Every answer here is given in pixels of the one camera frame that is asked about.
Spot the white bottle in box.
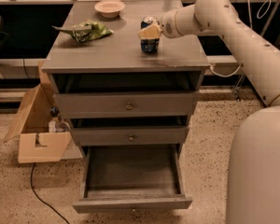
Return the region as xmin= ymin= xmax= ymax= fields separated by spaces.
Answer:
xmin=49 ymin=120 xmax=57 ymax=133

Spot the black floor cable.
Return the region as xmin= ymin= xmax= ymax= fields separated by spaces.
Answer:
xmin=29 ymin=162 xmax=71 ymax=224

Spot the grey middle drawer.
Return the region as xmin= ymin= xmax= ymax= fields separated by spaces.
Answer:
xmin=71 ymin=116 xmax=189 ymax=146

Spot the open cardboard box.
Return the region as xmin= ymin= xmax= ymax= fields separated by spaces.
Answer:
xmin=4 ymin=62 xmax=82 ymax=163

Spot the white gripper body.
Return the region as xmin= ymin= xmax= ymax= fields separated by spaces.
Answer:
xmin=160 ymin=9 xmax=179 ymax=38

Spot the grey bottom drawer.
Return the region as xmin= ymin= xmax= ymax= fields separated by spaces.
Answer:
xmin=73 ymin=145 xmax=192 ymax=214

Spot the grey drawer cabinet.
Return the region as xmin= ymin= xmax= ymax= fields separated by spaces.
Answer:
xmin=41 ymin=0 xmax=211 ymax=151

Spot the white ceramic bowl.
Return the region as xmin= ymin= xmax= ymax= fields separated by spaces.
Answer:
xmin=94 ymin=1 xmax=125 ymax=19

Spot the grey top drawer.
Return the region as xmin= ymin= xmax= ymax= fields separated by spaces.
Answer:
xmin=54 ymin=72 xmax=198 ymax=119

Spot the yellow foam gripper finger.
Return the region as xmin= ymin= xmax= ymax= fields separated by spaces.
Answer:
xmin=138 ymin=23 xmax=162 ymax=39

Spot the green chip bag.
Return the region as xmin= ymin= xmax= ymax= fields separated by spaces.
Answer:
xmin=54 ymin=21 xmax=113 ymax=43

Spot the blue pepsi can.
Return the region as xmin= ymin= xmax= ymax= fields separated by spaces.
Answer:
xmin=141 ymin=16 xmax=160 ymax=53

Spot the grey drawer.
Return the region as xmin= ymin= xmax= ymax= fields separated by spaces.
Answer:
xmin=73 ymin=145 xmax=192 ymax=214
xmin=54 ymin=72 xmax=198 ymax=119
xmin=71 ymin=116 xmax=189 ymax=146

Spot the white hanging cable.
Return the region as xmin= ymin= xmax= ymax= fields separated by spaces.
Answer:
xmin=209 ymin=0 xmax=273 ymax=78

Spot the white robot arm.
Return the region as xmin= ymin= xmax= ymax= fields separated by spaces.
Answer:
xmin=138 ymin=0 xmax=280 ymax=224

